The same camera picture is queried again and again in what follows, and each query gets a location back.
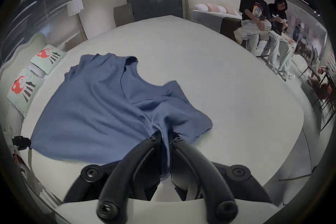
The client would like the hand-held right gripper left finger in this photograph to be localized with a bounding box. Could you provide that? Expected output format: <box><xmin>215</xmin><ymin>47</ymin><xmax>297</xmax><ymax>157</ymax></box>
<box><xmin>63</xmin><ymin>132</ymin><xmax>164</xmax><ymax>221</ymax></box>

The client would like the blue shirt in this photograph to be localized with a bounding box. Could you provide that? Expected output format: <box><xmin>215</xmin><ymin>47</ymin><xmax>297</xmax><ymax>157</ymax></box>
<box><xmin>29</xmin><ymin>53</ymin><xmax>214</xmax><ymax>181</ymax></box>

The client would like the bed with white sheet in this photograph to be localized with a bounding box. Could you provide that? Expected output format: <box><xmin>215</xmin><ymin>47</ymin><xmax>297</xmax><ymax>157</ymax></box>
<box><xmin>20</xmin><ymin>15</ymin><xmax>305</xmax><ymax>208</ymax></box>

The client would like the orange chair with metal legs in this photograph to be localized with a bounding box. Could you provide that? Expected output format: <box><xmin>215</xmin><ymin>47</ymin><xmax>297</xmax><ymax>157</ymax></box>
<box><xmin>307</xmin><ymin>65</ymin><xmax>336</xmax><ymax>131</ymax></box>

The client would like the floor lamp with white shade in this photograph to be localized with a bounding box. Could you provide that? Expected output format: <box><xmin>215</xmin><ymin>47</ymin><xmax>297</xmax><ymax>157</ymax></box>
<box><xmin>67</xmin><ymin>0</ymin><xmax>88</xmax><ymax>40</ymax></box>

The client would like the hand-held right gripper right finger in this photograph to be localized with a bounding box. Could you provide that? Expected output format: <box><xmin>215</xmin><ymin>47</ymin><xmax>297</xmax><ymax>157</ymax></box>
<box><xmin>168</xmin><ymin>132</ymin><xmax>273</xmax><ymax>222</ymax></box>

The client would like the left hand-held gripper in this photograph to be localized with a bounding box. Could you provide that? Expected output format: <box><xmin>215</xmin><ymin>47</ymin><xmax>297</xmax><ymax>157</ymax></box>
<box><xmin>8</xmin><ymin>127</ymin><xmax>31</xmax><ymax>152</ymax></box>

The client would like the grey bed with pink pillows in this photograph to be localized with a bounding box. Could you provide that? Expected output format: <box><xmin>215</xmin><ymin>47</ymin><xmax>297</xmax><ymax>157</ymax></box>
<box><xmin>185</xmin><ymin>0</ymin><xmax>243</xmax><ymax>36</ymax></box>

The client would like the pale green pillow red print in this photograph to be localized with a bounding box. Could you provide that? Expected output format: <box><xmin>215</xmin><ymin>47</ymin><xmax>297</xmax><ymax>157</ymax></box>
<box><xmin>29</xmin><ymin>44</ymin><xmax>67</xmax><ymax>75</ymax></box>
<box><xmin>6</xmin><ymin>68</ymin><xmax>45</xmax><ymax>117</ymax></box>

